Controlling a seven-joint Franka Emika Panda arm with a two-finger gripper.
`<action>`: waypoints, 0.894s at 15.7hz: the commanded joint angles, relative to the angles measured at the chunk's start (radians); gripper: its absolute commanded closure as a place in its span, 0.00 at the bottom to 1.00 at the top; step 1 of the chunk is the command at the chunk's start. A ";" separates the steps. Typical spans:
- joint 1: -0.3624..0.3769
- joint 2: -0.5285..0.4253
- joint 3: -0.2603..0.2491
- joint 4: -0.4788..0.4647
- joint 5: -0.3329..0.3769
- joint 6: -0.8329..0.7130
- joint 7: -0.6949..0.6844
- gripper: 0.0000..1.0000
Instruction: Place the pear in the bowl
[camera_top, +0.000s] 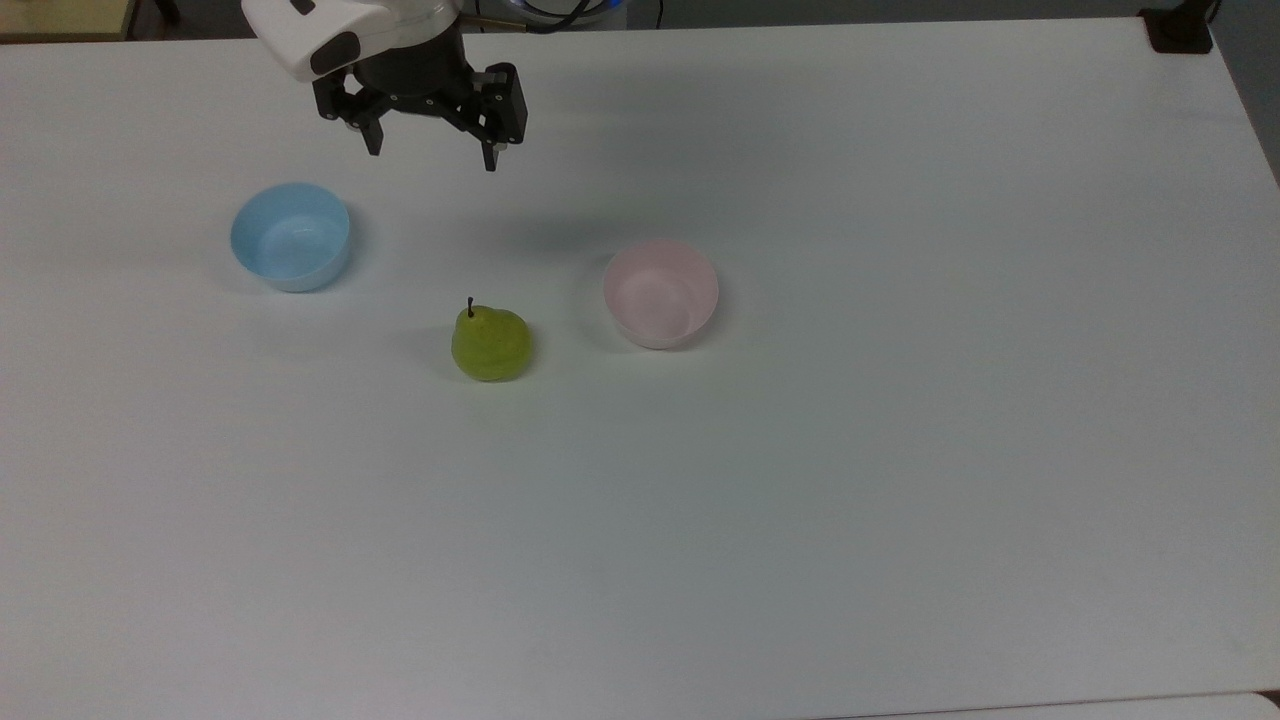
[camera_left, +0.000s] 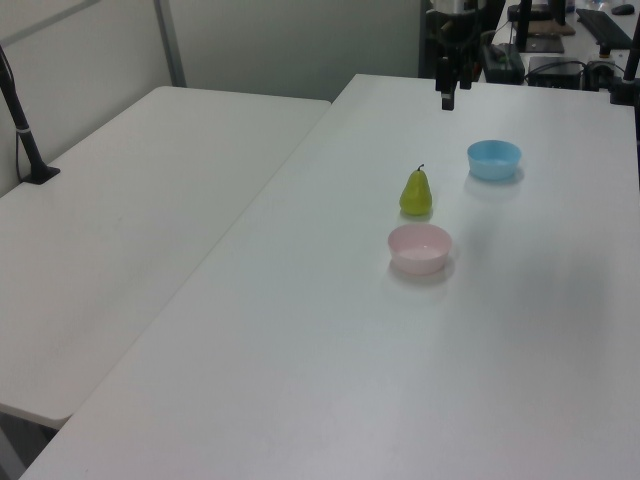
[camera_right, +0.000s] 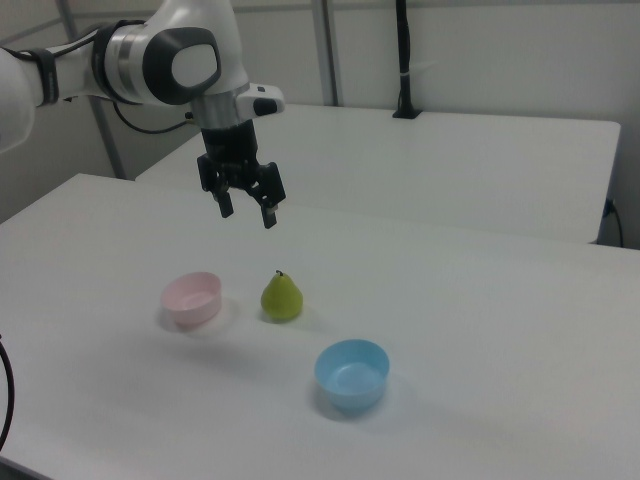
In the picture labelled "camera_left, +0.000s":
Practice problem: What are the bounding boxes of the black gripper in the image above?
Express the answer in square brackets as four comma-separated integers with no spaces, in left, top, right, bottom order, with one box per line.
[429,8,485,112]

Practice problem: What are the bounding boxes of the green pear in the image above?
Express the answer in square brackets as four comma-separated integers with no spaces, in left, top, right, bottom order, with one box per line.
[398,163,434,218]

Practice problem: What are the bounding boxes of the blue plastic bowl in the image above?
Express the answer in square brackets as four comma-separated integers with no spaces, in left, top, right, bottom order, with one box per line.
[466,139,522,182]

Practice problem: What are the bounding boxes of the pink plastic bowl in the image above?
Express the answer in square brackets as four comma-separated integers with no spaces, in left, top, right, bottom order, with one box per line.
[387,223,454,276]

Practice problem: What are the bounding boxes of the dark green device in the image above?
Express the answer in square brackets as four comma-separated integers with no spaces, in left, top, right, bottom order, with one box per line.
[480,42,525,84]

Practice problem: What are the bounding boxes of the black monitor stand pole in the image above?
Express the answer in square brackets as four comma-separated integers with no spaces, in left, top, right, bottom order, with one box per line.
[516,0,534,52]

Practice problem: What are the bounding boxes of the black electronics box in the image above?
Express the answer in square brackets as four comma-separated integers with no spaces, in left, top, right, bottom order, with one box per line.
[526,55,587,89]

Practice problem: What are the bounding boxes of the brown board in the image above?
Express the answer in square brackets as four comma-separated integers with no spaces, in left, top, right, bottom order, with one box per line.
[529,18,577,37]

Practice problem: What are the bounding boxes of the black keyboard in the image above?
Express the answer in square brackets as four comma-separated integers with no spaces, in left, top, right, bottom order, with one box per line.
[574,7,633,50]

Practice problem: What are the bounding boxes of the black stand base plate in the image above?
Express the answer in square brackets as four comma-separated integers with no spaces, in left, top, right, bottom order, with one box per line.
[521,36,566,54]

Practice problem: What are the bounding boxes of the black camera stand with clamp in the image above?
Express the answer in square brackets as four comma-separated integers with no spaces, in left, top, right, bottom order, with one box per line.
[607,38,640,107]

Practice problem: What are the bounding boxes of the grey partition frame post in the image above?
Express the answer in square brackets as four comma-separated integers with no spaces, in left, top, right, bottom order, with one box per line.
[152,0,187,89]

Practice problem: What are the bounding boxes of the black camera pole with base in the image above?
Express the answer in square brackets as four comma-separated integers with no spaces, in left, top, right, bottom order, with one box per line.
[0,43,62,186]

